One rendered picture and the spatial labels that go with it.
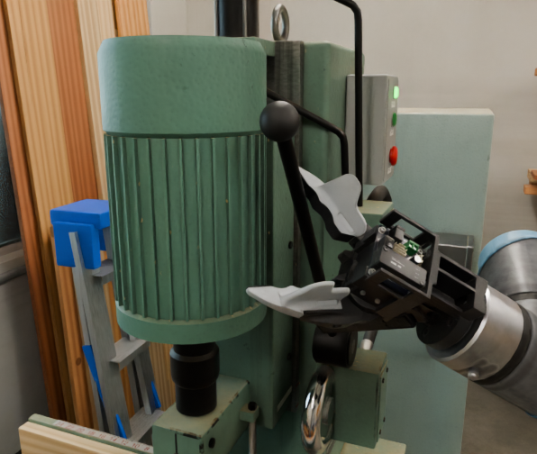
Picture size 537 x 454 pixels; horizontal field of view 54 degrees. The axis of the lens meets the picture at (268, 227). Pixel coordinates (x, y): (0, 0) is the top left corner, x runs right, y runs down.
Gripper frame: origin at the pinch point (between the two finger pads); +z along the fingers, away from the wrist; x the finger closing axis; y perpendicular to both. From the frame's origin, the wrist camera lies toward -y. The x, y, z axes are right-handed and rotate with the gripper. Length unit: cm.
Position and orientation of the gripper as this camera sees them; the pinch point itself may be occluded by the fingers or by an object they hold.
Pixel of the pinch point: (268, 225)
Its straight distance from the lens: 49.9
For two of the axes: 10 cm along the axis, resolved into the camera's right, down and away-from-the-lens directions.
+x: -3.0, 7.5, -5.9
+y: 4.3, -4.5, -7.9
